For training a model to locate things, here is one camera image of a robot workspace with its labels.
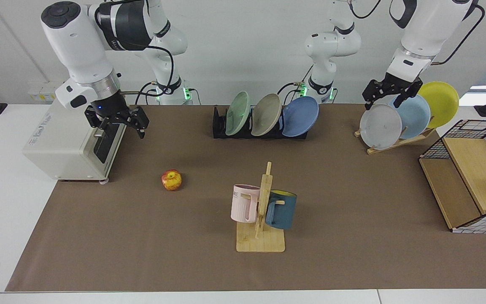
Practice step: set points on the red yellow apple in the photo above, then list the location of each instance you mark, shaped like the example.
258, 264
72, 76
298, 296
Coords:
171, 180

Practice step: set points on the light blue plate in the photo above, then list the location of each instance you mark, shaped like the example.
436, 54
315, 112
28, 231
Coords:
416, 116

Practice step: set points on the grey plate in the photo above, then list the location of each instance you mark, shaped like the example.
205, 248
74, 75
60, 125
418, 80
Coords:
380, 127

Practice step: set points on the wooden plate rack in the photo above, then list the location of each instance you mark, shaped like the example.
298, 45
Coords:
395, 143

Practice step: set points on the yellow plate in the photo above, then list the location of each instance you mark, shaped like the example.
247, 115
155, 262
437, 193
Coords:
441, 103

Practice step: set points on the black dish rack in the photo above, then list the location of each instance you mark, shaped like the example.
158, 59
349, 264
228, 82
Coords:
219, 126

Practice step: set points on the pale green plate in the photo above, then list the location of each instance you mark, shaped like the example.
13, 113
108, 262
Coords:
238, 113

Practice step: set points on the beige plate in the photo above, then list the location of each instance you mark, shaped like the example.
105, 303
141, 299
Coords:
266, 115

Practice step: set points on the pale toaster oven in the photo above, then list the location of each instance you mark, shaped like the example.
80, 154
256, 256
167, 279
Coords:
63, 147

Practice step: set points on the brown table cloth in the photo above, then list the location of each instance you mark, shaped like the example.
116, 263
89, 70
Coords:
163, 245

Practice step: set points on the pink mug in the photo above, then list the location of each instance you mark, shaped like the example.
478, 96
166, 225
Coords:
243, 204

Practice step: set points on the dark blue mug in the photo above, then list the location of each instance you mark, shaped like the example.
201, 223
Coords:
283, 211

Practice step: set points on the wooden cup stand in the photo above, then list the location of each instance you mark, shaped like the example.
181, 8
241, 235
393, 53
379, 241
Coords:
264, 242

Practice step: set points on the white wall socket strip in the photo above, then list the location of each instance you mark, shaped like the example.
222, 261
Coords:
40, 95

